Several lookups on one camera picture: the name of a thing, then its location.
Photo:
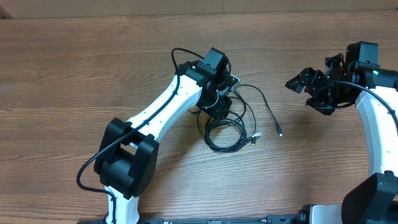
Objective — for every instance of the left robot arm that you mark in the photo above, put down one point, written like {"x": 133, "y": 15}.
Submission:
{"x": 129, "y": 149}

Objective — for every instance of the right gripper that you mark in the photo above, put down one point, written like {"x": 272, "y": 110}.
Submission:
{"x": 314, "y": 77}

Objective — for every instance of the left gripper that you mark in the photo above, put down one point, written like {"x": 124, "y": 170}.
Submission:
{"x": 219, "y": 111}

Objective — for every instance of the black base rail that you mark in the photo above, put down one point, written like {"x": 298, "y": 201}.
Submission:
{"x": 270, "y": 219}

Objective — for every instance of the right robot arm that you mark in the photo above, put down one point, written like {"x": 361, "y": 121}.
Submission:
{"x": 356, "y": 79}

